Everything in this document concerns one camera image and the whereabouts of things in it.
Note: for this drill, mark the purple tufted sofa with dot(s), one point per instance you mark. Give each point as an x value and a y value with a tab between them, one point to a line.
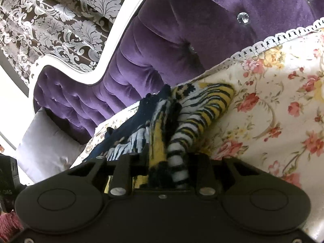
177	30

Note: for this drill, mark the yellow navy white patterned sweater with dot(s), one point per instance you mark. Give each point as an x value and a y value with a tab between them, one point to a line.
197	106

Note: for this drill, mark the person's left forearm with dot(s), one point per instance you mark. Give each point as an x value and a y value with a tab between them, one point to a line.
8	224

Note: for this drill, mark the grey satin pillow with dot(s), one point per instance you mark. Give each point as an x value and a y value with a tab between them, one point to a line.
48	141

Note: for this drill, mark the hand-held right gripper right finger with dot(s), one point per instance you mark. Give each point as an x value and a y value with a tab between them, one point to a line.
205	174

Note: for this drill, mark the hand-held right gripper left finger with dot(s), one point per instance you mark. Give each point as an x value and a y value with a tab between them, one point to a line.
121	177

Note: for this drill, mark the floral bedspread with lace edge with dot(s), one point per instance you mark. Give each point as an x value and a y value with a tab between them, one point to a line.
278	106

